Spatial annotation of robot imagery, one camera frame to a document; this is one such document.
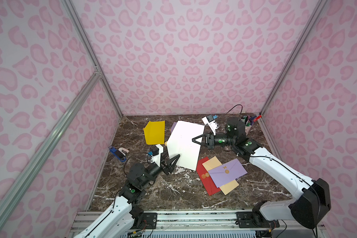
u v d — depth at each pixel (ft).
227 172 2.91
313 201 1.30
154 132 3.63
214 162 3.06
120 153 3.18
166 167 2.01
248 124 3.22
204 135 2.13
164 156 2.30
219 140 2.03
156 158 1.99
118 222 1.87
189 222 2.41
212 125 2.09
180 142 2.21
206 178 2.89
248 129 3.24
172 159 2.09
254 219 2.19
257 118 3.13
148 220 2.40
